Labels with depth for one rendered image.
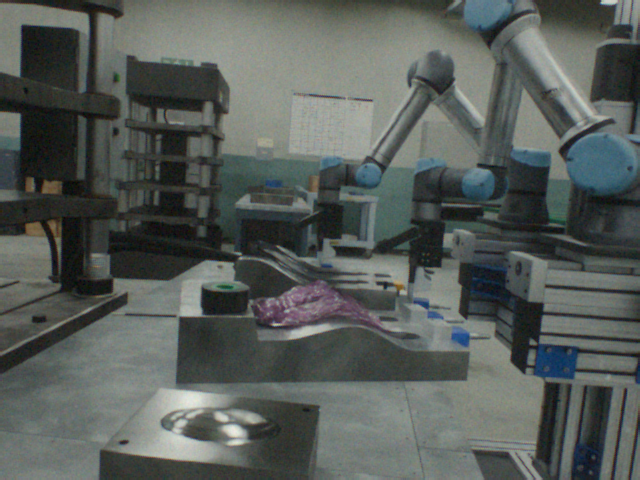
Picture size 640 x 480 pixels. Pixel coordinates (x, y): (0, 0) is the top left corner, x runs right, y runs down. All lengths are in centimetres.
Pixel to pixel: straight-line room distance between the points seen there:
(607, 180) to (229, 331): 76
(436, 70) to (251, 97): 626
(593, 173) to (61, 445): 100
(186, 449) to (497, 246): 133
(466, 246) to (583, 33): 758
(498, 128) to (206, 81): 405
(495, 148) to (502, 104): 11
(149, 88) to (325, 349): 456
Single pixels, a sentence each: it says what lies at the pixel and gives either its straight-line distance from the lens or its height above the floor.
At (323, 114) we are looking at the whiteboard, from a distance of 783.
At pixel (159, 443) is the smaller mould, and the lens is 59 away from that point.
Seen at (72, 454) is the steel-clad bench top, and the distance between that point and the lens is 73.
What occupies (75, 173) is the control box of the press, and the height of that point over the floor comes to 109.
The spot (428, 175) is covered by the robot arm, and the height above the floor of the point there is 116.
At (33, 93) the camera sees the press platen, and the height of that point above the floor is 126.
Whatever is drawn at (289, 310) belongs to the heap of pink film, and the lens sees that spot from 96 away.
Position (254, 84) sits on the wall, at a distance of 787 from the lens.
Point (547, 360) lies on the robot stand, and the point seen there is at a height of 76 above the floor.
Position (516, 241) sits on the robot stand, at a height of 98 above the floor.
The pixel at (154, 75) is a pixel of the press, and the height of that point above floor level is 190.
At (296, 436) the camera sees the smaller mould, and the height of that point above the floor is 87.
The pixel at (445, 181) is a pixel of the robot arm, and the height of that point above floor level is 115.
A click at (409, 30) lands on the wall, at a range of 823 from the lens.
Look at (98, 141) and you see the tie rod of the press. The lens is 145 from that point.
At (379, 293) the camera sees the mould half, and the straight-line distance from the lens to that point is 124.
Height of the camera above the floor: 115
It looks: 7 degrees down
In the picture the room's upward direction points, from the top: 4 degrees clockwise
